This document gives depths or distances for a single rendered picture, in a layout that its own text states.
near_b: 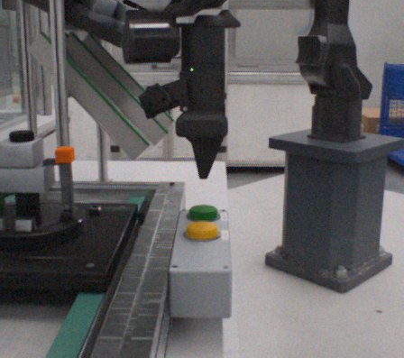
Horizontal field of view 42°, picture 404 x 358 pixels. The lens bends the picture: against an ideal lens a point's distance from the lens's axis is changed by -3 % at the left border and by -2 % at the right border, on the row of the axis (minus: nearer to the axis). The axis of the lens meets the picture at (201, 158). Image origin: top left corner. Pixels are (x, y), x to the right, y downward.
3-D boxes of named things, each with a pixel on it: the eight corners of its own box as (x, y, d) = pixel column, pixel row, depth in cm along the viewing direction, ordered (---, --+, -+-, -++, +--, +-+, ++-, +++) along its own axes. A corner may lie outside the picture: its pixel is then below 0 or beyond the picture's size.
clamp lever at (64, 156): (78, 206, 66) (74, 145, 64) (75, 211, 64) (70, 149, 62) (50, 206, 66) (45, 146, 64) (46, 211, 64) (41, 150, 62)
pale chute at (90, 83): (154, 147, 108) (169, 132, 106) (133, 161, 95) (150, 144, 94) (59, 48, 107) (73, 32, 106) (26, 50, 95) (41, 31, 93)
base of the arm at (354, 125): (367, 137, 78) (369, 96, 77) (344, 143, 74) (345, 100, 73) (327, 132, 83) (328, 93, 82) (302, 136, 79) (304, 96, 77)
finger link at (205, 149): (225, 128, 72) (180, 128, 72) (225, 133, 68) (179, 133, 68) (224, 179, 73) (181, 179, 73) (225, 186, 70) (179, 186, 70)
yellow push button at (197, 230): (217, 235, 70) (217, 220, 69) (217, 246, 66) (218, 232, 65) (187, 234, 70) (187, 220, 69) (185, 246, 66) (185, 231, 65)
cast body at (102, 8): (97, 26, 100) (112, -9, 98) (111, 34, 98) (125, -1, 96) (61, 15, 94) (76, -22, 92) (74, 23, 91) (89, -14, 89)
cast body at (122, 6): (135, 44, 100) (150, 9, 98) (118, 39, 96) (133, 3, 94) (111, 28, 104) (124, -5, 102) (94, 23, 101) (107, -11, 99)
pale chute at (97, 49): (161, 133, 122) (175, 120, 121) (144, 144, 110) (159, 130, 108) (78, 46, 122) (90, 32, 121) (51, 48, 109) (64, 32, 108)
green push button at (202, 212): (217, 217, 76) (217, 204, 76) (217, 227, 73) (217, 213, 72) (189, 217, 77) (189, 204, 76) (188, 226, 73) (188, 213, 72)
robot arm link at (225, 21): (228, 10, 72) (163, 10, 70) (244, 8, 67) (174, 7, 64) (228, 61, 74) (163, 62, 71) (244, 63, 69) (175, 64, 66)
